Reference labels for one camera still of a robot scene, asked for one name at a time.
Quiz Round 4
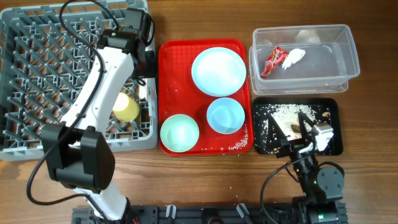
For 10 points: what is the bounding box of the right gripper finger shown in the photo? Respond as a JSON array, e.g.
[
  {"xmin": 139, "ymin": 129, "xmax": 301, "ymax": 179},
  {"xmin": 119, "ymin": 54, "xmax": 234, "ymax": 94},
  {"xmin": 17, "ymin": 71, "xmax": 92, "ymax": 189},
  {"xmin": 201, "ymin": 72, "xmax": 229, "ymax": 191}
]
[
  {"xmin": 266, "ymin": 116, "xmax": 288, "ymax": 151},
  {"xmin": 298, "ymin": 111, "xmax": 313, "ymax": 142}
]

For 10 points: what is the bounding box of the food scraps and rice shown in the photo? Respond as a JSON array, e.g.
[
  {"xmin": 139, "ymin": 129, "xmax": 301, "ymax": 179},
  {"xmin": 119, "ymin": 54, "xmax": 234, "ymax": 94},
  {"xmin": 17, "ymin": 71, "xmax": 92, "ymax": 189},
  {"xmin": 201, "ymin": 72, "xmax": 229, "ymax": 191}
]
[{"xmin": 252, "ymin": 104, "xmax": 331, "ymax": 154}]

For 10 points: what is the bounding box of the yellow plastic cup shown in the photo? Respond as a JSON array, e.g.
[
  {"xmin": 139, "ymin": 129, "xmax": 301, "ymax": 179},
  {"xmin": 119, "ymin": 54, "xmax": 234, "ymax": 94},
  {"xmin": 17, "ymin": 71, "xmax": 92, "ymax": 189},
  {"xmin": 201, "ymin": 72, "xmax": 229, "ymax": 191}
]
[{"xmin": 113, "ymin": 93, "xmax": 140, "ymax": 122}]

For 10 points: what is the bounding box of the light blue bowl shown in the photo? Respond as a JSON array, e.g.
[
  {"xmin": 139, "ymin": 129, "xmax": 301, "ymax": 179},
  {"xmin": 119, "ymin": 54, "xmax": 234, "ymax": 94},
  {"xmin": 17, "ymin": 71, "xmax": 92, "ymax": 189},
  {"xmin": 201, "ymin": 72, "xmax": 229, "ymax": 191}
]
[{"xmin": 206, "ymin": 97, "xmax": 246, "ymax": 134}]

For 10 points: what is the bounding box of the white napkin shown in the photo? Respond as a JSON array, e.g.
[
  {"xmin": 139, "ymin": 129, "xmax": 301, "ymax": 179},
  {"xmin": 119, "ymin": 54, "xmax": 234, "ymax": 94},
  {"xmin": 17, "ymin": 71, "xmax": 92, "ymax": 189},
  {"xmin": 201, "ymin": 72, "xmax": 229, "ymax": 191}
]
[{"xmin": 282, "ymin": 49, "xmax": 305, "ymax": 70}]

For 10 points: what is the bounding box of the red snack wrapper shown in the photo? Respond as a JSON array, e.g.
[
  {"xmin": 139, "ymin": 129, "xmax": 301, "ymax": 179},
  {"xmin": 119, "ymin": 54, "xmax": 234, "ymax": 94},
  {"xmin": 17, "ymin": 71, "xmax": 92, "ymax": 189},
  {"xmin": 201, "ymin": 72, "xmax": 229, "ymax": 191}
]
[{"xmin": 260, "ymin": 46, "xmax": 289, "ymax": 79}]

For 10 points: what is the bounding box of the green bowl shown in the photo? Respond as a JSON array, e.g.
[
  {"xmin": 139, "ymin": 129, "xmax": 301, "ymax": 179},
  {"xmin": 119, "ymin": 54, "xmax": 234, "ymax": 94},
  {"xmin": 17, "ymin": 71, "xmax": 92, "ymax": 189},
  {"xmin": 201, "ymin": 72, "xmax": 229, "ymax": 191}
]
[{"xmin": 160, "ymin": 114, "xmax": 200, "ymax": 153}]

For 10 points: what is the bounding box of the large light blue plate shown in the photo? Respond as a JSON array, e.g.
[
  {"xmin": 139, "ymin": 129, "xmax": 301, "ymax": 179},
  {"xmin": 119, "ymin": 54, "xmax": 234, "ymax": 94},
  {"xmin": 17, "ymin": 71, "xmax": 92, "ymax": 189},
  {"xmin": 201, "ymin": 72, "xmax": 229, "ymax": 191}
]
[{"xmin": 191, "ymin": 47, "xmax": 246, "ymax": 97}]

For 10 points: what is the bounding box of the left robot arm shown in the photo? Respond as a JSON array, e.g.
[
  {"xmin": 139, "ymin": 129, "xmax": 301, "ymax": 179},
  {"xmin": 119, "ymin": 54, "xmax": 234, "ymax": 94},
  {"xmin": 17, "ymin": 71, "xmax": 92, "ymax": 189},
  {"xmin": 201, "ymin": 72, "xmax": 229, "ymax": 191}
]
[{"xmin": 40, "ymin": 8, "xmax": 157, "ymax": 223}]

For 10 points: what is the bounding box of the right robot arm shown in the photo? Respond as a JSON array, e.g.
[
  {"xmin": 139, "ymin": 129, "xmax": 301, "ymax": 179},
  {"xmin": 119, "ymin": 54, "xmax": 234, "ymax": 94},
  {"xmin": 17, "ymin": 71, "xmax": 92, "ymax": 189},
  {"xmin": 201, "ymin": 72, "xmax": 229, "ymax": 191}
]
[{"xmin": 260, "ymin": 112, "xmax": 347, "ymax": 223}]

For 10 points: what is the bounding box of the grey dishwasher rack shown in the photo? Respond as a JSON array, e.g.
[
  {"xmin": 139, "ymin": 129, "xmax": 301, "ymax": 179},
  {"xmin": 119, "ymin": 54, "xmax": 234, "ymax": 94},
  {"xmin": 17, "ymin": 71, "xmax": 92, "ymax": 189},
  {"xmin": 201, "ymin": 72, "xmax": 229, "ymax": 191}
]
[{"xmin": 1, "ymin": 0, "xmax": 149, "ymax": 161}]

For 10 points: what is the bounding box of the black plastic tray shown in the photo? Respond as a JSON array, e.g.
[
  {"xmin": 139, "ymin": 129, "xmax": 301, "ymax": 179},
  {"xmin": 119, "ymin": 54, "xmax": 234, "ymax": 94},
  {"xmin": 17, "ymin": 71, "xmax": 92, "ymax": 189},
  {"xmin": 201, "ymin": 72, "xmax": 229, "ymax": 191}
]
[{"xmin": 252, "ymin": 97, "xmax": 343, "ymax": 156}]

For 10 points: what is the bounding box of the red plastic tray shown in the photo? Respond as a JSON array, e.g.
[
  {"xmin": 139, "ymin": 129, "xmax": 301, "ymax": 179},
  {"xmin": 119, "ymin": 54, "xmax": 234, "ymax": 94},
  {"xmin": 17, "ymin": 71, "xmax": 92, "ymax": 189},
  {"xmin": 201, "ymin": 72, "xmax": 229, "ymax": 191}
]
[{"xmin": 158, "ymin": 39, "xmax": 254, "ymax": 156}]

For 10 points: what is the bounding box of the clear plastic bin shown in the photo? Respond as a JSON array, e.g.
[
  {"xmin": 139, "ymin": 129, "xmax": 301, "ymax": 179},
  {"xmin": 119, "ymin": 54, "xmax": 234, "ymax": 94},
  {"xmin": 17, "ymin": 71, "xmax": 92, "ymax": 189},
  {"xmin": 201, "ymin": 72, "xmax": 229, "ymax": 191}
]
[{"xmin": 249, "ymin": 24, "xmax": 360, "ymax": 96}]

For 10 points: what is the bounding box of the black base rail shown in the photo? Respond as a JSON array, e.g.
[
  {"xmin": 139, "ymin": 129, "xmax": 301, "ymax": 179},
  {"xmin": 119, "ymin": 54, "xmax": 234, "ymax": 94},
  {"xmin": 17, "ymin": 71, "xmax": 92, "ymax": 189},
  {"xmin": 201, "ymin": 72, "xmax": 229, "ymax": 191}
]
[{"xmin": 71, "ymin": 203, "xmax": 348, "ymax": 224}]

